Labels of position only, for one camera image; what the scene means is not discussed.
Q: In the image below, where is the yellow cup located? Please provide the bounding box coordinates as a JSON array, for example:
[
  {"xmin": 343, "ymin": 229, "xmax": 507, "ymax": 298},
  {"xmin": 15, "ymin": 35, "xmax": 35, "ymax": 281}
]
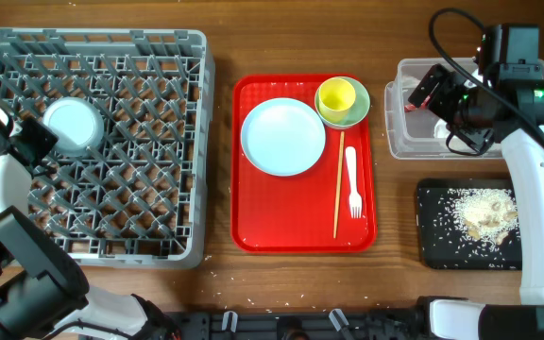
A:
[{"xmin": 316, "ymin": 77, "xmax": 356, "ymax": 124}]

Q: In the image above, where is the wooden chopstick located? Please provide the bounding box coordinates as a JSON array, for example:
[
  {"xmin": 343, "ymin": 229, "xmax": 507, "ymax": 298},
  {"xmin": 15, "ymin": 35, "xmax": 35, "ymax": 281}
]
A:
[{"xmin": 332, "ymin": 130, "xmax": 345, "ymax": 239}]

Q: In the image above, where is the pink plastic fork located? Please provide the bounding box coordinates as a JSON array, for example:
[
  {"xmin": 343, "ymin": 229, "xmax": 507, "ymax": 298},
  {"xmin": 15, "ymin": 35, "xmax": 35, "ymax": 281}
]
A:
[{"xmin": 345, "ymin": 146, "xmax": 363, "ymax": 218}]

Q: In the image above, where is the rice food waste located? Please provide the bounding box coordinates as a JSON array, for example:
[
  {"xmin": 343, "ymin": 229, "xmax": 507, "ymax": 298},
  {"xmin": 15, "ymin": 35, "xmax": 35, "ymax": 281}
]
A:
[{"xmin": 449, "ymin": 189, "xmax": 519, "ymax": 246}]

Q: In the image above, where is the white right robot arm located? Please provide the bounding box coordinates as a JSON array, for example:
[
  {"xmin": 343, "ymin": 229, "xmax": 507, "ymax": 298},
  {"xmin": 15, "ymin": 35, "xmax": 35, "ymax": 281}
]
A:
[{"xmin": 409, "ymin": 63, "xmax": 544, "ymax": 339}]

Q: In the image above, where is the white napkin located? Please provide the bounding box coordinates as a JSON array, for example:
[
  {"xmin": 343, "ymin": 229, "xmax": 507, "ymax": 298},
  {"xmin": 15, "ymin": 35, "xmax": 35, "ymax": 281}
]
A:
[{"xmin": 433, "ymin": 120, "xmax": 456, "ymax": 140}]

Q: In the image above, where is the grey dishwasher rack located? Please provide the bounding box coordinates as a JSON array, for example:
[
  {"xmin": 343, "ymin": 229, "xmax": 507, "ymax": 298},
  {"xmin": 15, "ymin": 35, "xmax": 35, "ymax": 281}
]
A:
[{"xmin": 0, "ymin": 28, "xmax": 215, "ymax": 269}]

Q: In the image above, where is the light blue plate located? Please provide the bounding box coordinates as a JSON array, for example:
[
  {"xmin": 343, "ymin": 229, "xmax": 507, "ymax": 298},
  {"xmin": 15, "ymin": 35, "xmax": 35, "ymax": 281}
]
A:
[{"xmin": 240, "ymin": 97, "xmax": 326, "ymax": 177}]

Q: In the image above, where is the red strawberry wrapper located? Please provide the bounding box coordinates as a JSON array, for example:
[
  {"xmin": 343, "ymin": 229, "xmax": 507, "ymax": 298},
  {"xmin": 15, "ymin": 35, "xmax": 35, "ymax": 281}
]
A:
[{"xmin": 404, "ymin": 96, "xmax": 431, "ymax": 112}]

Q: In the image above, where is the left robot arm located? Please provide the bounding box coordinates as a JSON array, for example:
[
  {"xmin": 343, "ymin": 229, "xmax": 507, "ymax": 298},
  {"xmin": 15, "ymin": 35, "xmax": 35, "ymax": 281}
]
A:
[{"xmin": 0, "ymin": 103, "xmax": 181, "ymax": 339}]

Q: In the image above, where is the black tray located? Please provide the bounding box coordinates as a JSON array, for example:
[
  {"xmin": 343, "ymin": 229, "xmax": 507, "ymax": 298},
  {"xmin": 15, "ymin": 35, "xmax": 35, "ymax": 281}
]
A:
[{"xmin": 416, "ymin": 178, "xmax": 522, "ymax": 270}]

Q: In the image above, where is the clear plastic bin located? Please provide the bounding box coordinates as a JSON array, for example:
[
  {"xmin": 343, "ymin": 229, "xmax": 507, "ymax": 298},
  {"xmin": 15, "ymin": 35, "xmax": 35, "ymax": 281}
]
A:
[{"xmin": 384, "ymin": 57, "xmax": 544, "ymax": 161}]

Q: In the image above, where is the light blue rice bowl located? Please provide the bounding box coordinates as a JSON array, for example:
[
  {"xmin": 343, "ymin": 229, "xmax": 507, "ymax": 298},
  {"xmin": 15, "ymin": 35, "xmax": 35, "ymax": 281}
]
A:
[{"xmin": 42, "ymin": 97, "xmax": 105, "ymax": 157}]

